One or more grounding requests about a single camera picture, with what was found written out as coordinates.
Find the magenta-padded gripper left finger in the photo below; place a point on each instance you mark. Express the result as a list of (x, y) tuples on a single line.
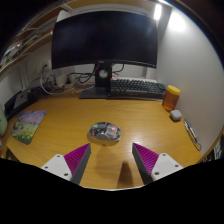
[(60, 165)]

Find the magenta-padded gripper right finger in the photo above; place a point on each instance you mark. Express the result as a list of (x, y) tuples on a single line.
[(165, 164)]

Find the transparent computer mouse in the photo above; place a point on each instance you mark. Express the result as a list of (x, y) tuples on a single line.
[(104, 132)]

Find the flower landscape print mouse pad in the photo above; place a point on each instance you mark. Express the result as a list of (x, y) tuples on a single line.
[(28, 126)]

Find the small grey earbuds case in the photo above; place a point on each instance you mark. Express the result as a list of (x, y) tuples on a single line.
[(175, 115)]

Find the orange jar with yellow lid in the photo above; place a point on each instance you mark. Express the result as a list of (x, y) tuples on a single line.
[(170, 99)]

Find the pale green plastic container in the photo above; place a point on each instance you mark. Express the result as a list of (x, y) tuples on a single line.
[(2, 121)]

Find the black box stand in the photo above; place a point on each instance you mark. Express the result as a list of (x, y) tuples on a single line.
[(10, 108)]

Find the silver mini computer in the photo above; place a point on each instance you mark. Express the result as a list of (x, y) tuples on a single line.
[(21, 99)]

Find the dark mechanical keyboard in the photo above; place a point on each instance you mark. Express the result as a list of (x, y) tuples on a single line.
[(138, 88)]

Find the white power strip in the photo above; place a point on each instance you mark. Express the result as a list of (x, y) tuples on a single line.
[(63, 80)]

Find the black computer monitor with stand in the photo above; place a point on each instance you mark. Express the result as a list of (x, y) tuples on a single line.
[(103, 38)]

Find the bright light bar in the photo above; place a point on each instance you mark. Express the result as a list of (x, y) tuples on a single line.
[(157, 11)]

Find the white wall outlet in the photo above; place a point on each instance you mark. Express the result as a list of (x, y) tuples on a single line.
[(47, 64)]

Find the wooden wall shelf unit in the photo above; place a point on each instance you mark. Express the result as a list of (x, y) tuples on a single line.
[(23, 41)]

